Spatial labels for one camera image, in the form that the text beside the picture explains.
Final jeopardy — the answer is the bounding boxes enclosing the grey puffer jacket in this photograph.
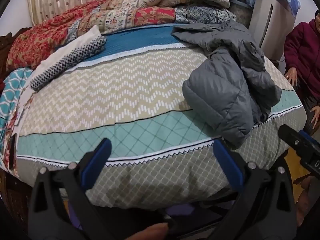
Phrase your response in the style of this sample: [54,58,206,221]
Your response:
[171,20,281,148]

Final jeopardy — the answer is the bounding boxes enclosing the bystander hand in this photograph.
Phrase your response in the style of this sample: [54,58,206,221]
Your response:
[285,67,297,87]

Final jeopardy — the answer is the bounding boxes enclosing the patterned teal beige bedspread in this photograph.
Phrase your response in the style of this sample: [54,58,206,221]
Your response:
[16,24,306,208]

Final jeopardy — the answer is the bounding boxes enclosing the person in maroon jacket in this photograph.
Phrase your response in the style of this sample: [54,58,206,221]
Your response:
[284,10,319,135]

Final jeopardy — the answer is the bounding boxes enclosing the teal white lattice pillow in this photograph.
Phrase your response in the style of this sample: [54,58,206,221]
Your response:
[0,67,33,139]

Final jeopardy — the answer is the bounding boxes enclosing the white cabinet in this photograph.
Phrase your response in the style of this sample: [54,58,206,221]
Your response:
[249,0,296,61]

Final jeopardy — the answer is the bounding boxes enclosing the red floral patchwork quilt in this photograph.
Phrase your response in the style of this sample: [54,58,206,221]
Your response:
[6,0,236,72]

